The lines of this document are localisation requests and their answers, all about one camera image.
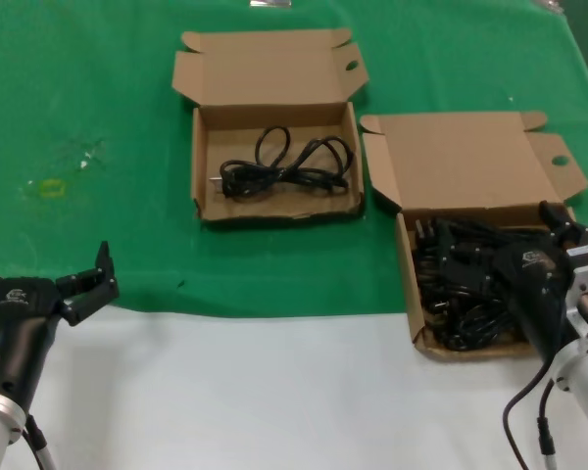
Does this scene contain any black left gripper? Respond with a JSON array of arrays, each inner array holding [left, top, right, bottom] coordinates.
[[0, 238, 121, 412]]

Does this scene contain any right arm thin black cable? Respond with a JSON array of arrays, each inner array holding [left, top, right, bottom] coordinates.
[[500, 361, 555, 470]]

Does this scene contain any tangled black power cables pile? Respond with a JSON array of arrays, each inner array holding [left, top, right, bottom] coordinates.
[[411, 217, 550, 352]]

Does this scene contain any cardboard box with torn rim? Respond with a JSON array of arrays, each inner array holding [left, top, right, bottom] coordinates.
[[171, 27, 371, 227]]

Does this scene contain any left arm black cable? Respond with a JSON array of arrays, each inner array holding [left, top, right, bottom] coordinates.
[[22, 413, 58, 470]]

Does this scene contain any right arm connector cable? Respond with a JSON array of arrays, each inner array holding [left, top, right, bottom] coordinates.
[[536, 379, 560, 470]]

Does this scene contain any black power cable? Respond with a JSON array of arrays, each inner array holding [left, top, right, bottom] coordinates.
[[210, 125, 355, 202]]

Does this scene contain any green tablecloth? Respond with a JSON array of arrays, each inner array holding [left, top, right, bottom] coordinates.
[[0, 0, 588, 319]]

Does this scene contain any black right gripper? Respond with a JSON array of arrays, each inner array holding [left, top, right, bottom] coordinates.
[[438, 199, 588, 364]]

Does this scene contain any brown cardboard box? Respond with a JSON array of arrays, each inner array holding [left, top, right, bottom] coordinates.
[[360, 111, 588, 363]]

